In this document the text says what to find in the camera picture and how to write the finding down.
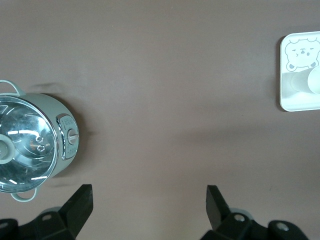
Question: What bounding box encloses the green electric cooking pot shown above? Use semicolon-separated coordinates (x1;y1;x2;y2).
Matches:
0;79;81;203

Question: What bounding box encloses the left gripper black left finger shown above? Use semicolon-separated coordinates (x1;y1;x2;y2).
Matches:
34;184;94;240

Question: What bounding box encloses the white plastic cup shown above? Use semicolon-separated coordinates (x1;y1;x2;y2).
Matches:
290;65;320;95

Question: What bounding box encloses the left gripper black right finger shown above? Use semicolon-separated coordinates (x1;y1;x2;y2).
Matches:
203;185;266;240

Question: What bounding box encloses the glass pot lid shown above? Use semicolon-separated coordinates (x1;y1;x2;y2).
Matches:
0;94;60;194

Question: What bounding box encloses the beige tray with bear print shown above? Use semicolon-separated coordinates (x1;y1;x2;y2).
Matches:
279;31;320;112

